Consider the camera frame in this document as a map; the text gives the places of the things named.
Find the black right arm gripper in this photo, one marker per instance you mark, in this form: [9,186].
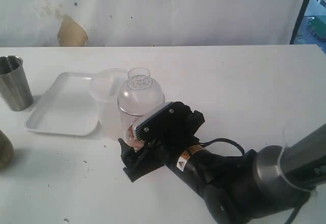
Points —
[171,148]

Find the clear plastic shaker body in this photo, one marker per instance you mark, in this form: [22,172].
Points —
[127,121]

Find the clear dome lid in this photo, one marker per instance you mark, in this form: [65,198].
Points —
[140,93]

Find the brown wooden bowl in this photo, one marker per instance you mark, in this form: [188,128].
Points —
[6,150]

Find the stainless steel cup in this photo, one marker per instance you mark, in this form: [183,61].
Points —
[15,90]

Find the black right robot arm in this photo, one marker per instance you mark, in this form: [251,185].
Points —
[235,189]

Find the translucent plastic cup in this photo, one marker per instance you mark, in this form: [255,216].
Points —
[104,88]

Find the white rectangular tray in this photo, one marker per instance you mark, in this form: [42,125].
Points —
[66,108]

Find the green container outside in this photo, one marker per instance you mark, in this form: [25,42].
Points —
[316,26]

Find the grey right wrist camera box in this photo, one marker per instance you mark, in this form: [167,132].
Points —
[150,126]

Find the black metal frame post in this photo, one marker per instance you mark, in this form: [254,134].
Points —
[299,20]

